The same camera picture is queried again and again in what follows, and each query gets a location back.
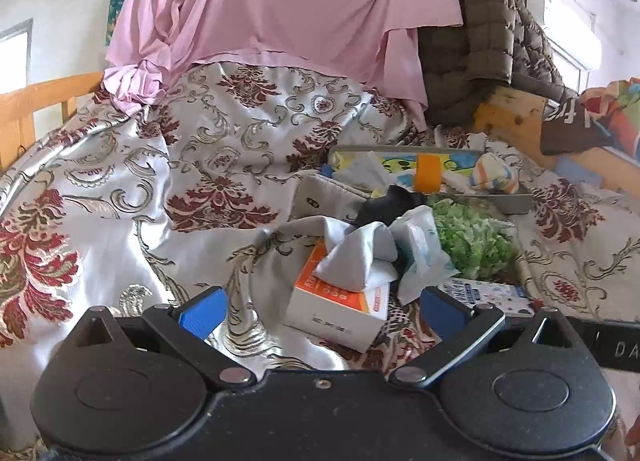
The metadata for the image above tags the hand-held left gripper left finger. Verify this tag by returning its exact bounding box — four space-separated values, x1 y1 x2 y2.
65 286 257 388

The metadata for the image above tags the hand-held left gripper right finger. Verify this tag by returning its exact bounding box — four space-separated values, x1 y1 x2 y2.
389 285 587 388

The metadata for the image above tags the grey tray with colourful print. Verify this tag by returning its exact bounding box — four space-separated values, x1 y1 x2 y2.
327 142 535 216

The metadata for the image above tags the white tissue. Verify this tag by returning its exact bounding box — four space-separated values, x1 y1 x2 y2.
334 151 392 190

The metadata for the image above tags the blue and white packet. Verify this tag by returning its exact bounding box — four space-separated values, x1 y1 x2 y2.
439 276 535 318

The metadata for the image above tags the green artificial plant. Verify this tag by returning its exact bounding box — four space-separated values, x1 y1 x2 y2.
429 195 520 281

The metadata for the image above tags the light grey cloth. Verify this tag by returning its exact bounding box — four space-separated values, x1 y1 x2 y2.
315 220 400 293

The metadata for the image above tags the orange and white tissue box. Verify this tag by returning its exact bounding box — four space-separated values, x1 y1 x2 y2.
284 236 392 353

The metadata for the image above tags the black cloth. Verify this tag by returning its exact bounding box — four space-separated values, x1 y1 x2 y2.
354 185 428 231

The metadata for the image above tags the striped sock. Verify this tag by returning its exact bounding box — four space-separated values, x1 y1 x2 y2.
466 153 519 195

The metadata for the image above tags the floral satin blanket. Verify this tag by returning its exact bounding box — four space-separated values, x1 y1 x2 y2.
0 61 640 461

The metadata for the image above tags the grey fabric pouch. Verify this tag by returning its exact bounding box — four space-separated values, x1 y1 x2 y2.
291 174 373 222

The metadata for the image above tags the light blue pad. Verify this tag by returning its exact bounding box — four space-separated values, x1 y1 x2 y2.
554 155 598 183

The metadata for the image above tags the brown cloth with white letters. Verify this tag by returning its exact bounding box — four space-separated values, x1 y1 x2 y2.
541 96 623 157

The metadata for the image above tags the colourful printed cloth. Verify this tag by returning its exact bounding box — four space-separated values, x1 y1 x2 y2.
579 77 640 162

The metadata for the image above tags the brown quilted jacket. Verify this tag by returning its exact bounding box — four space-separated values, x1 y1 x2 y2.
417 0 581 129

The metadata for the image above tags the white air conditioner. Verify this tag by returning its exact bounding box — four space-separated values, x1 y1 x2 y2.
525 0 603 71

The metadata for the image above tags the pink bed sheet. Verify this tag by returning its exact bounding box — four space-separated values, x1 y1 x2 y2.
102 0 466 122

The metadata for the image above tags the window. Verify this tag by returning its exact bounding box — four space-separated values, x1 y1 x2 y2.
0 18 34 97

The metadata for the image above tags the orange wooden bed rail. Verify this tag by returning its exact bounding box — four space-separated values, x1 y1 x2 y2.
0 71 107 174

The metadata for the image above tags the teal wall poster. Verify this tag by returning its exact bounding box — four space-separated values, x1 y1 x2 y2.
106 0 140 48

